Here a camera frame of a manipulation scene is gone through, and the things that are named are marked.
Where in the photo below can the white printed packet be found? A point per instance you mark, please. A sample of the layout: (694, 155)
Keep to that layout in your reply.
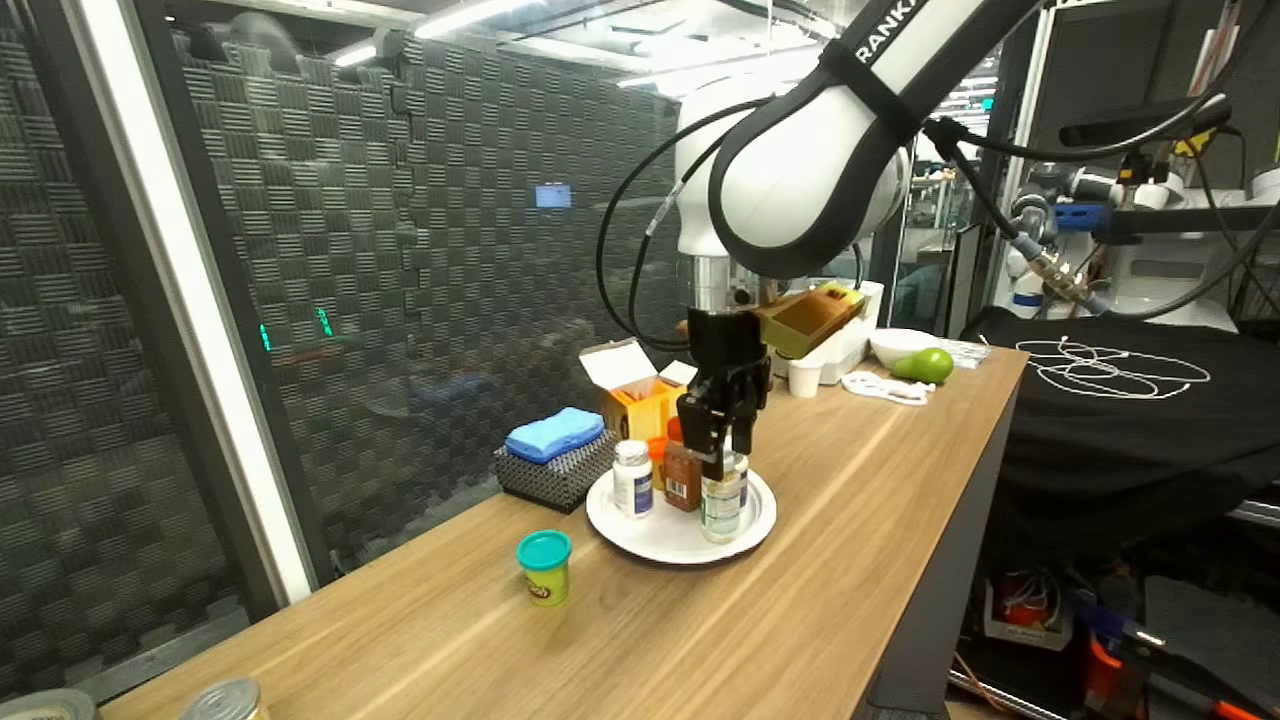
(873, 388)

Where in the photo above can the yellow tub with teal lid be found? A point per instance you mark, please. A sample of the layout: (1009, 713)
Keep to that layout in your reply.
(545, 566)

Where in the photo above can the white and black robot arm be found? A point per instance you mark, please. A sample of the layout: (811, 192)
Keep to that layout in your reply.
(800, 173)

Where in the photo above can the white metal frame post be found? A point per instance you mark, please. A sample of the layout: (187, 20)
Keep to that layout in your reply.
(189, 304)

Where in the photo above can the silver metal can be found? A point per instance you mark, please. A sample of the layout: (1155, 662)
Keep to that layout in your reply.
(225, 701)
(44, 706)

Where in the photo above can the black covered table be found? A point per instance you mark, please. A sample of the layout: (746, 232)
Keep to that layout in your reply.
(1133, 443)

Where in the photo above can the white shallow bowl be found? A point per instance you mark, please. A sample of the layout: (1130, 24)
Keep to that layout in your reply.
(905, 342)

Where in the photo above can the white paper cup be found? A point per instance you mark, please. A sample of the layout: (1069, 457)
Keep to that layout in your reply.
(807, 379)

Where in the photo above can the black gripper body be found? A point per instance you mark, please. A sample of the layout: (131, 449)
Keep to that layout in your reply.
(727, 351)

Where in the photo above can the yellow orange cardboard box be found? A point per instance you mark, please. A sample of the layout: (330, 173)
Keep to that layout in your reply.
(639, 401)

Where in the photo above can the white paper plate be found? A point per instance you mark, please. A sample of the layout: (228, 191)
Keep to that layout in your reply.
(665, 533)

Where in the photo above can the yellow tub with orange lid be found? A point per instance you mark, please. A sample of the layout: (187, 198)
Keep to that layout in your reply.
(657, 457)

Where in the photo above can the blue box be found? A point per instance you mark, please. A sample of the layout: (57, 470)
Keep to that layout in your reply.
(554, 481)

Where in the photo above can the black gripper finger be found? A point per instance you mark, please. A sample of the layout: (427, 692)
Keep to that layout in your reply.
(702, 426)
(746, 426)

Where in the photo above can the blue sponge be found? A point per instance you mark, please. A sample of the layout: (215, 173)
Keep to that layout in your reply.
(554, 432)

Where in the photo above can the green pear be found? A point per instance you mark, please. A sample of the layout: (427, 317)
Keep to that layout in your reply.
(920, 366)

